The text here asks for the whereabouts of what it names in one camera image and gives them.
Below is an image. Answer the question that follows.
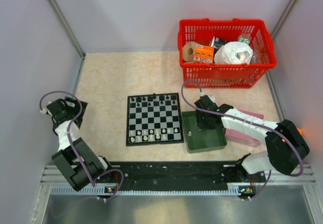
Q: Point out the black and grey chessboard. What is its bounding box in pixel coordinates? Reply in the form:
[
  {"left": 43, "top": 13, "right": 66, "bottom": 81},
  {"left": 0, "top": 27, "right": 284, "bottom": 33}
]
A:
[{"left": 126, "top": 93, "right": 184, "bottom": 147}]

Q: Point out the green plastic tray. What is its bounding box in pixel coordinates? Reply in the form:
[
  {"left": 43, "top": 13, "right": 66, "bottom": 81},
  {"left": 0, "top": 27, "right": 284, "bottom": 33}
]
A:
[{"left": 182, "top": 111, "right": 227, "bottom": 153}]

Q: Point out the dark snack packet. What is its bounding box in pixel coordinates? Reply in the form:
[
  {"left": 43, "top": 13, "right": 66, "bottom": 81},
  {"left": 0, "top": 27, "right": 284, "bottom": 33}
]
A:
[{"left": 209, "top": 36, "right": 228, "bottom": 49}]

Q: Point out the orange box in basket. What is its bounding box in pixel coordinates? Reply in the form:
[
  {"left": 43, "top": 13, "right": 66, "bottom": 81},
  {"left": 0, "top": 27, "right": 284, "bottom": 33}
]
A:
[{"left": 193, "top": 44, "right": 214, "bottom": 64}]

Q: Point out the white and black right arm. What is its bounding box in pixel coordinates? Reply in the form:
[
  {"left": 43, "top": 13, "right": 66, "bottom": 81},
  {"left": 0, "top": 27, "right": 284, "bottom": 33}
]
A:
[{"left": 195, "top": 95, "right": 310, "bottom": 182}]

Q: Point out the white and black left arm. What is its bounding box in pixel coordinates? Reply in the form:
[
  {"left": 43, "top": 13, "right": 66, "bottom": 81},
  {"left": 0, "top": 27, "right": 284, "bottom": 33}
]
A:
[{"left": 46, "top": 97, "right": 115, "bottom": 191}]

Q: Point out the aluminium frame rail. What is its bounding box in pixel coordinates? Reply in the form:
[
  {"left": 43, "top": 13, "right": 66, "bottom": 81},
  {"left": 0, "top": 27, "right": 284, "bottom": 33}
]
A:
[{"left": 47, "top": 0, "right": 86, "bottom": 59}]

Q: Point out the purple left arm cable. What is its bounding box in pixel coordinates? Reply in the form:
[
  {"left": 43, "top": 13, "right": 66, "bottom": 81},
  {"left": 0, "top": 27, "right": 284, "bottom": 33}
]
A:
[{"left": 39, "top": 90, "right": 125, "bottom": 201}]

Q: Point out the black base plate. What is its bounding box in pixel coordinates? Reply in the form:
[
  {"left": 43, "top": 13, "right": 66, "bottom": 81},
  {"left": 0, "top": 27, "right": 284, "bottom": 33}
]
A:
[{"left": 110, "top": 161, "right": 265, "bottom": 192}]

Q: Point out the green patterned packet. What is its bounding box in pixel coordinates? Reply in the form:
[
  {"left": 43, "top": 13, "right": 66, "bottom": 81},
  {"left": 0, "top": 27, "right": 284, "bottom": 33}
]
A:
[{"left": 237, "top": 33, "right": 252, "bottom": 45}]

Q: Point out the red plastic shopping basket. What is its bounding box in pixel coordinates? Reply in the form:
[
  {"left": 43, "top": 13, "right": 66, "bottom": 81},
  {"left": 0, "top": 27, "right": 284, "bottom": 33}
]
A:
[{"left": 177, "top": 19, "right": 277, "bottom": 88}]

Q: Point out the white plastic bag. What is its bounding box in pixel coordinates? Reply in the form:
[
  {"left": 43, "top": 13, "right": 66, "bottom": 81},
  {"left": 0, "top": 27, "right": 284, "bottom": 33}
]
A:
[{"left": 214, "top": 41, "right": 253, "bottom": 65}]

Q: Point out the pink plastic box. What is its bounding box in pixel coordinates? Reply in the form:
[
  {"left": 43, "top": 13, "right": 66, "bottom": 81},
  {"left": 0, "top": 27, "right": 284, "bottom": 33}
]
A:
[{"left": 225, "top": 109, "right": 264, "bottom": 147}]

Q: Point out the brown tape roll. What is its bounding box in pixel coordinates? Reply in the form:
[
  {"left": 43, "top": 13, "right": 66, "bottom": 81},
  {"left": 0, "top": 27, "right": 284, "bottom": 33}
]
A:
[{"left": 182, "top": 41, "right": 197, "bottom": 62}]

